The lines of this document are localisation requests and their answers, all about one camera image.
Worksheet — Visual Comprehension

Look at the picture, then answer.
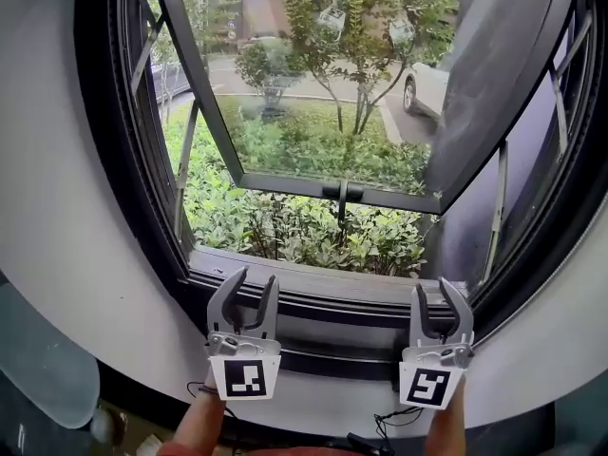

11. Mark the round green shrub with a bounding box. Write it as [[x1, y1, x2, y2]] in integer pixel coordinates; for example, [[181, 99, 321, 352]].
[[234, 39, 306, 124]]

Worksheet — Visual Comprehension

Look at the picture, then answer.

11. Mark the grey car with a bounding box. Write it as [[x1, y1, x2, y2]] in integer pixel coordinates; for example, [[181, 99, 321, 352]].
[[150, 63, 192, 105]]

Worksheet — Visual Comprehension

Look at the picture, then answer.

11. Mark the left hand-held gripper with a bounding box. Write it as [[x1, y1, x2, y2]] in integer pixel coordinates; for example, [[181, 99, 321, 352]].
[[204, 266, 283, 402]]

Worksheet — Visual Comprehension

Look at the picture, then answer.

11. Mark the white round object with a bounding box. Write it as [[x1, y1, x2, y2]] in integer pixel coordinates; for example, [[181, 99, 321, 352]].
[[89, 408, 116, 447]]

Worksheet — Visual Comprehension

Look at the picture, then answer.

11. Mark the green hedge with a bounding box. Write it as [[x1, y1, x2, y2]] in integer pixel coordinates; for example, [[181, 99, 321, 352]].
[[163, 97, 439, 278]]

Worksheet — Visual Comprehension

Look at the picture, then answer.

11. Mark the white car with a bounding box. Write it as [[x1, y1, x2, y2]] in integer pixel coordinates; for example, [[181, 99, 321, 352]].
[[402, 61, 451, 124]]

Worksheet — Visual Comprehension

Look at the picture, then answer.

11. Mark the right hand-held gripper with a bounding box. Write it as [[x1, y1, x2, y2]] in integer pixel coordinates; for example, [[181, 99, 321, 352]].
[[397, 276, 476, 409]]

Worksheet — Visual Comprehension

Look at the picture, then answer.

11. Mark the grey outdoor building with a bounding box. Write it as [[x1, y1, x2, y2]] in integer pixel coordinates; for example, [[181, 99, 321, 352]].
[[226, 0, 353, 43]]

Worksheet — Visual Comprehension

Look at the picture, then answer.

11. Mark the metal window stay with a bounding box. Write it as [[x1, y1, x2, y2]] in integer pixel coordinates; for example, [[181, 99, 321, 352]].
[[126, 11, 200, 239], [484, 11, 598, 282]]

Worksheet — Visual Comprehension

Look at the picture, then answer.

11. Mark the black adapter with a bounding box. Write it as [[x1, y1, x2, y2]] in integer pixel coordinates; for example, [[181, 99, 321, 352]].
[[346, 431, 377, 452]]

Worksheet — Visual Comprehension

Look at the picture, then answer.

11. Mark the black window handle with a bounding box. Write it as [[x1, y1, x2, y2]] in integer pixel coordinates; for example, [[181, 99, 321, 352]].
[[321, 180, 366, 219]]

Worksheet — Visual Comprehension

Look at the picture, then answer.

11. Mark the open glass window sash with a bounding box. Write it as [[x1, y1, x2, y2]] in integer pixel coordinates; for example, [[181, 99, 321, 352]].
[[150, 0, 562, 217]]

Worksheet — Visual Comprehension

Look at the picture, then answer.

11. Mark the person's left forearm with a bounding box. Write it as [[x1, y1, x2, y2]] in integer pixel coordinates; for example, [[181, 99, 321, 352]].
[[169, 386, 230, 447]]

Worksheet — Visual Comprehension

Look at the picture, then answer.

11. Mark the person's right forearm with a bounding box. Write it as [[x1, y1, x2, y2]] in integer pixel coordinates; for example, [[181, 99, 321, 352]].
[[424, 376, 470, 456]]

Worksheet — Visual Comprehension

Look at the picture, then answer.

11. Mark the slender garden tree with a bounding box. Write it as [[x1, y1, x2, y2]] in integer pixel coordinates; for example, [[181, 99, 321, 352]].
[[283, 0, 460, 138]]

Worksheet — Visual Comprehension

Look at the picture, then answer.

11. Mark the person's red shirt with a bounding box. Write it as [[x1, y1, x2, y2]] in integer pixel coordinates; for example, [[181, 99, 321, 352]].
[[155, 441, 429, 456]]

